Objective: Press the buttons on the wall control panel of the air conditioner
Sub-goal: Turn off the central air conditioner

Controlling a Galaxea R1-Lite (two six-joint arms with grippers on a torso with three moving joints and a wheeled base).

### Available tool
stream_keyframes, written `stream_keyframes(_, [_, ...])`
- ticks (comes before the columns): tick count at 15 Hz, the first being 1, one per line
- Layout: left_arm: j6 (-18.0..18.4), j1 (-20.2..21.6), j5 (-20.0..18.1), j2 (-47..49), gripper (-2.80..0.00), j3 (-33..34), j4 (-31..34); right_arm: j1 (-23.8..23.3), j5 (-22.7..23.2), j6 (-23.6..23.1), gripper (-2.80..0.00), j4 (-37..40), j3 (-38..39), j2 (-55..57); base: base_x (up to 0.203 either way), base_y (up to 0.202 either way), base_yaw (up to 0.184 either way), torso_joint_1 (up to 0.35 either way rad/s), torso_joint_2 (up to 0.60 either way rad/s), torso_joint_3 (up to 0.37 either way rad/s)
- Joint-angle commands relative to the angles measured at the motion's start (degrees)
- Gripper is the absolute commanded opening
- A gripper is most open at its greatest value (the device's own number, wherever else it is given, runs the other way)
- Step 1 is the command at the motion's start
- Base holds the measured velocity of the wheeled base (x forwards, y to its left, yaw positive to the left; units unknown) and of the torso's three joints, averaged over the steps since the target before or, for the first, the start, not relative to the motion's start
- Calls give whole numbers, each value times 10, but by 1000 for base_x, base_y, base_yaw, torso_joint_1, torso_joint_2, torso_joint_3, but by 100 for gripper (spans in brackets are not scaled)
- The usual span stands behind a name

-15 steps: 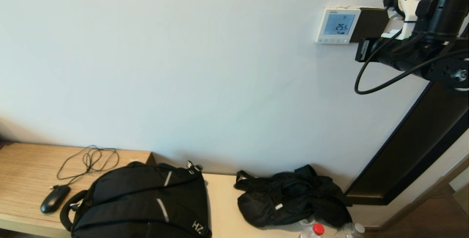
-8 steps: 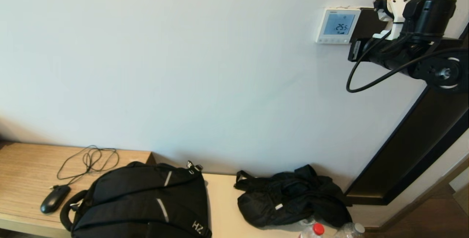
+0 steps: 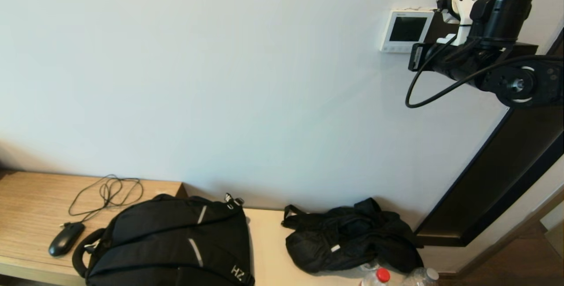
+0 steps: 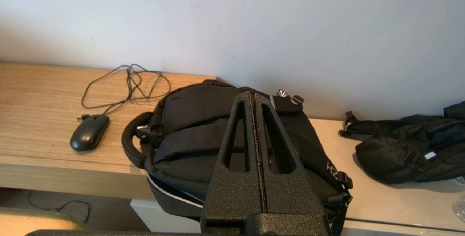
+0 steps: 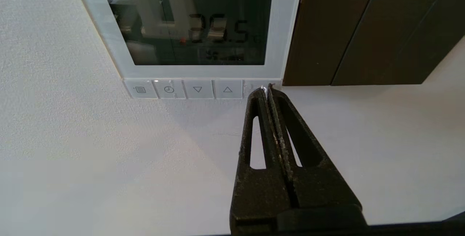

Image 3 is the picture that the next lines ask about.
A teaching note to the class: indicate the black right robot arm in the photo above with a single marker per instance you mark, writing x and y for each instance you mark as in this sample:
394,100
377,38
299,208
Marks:
546,85

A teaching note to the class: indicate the dark brown door frame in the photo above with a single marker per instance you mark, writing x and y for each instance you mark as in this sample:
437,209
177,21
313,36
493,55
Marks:
506,180

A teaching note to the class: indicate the clear bottle with red cap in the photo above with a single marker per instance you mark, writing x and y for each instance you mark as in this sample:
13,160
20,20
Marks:
381,276

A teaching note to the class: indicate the black computer mouse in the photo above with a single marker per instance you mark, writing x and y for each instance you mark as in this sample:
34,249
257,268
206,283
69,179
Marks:
66,238

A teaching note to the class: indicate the white wall thermostat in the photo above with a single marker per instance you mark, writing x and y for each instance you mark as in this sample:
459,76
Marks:
405,28

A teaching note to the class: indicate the dark brown wall switch plate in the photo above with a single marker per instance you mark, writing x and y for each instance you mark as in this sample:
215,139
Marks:
440,28

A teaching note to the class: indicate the crumpled black fabric bag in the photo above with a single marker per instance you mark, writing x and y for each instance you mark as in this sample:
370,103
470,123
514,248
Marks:
352,242

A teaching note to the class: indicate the black backpack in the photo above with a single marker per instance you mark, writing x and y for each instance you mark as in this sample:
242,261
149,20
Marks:
167,242

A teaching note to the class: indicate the clear bottle with grey cap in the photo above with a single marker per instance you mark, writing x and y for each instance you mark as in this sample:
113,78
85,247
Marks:
421,277

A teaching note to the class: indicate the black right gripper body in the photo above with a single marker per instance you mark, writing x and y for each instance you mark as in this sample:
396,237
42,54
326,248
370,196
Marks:
500,17

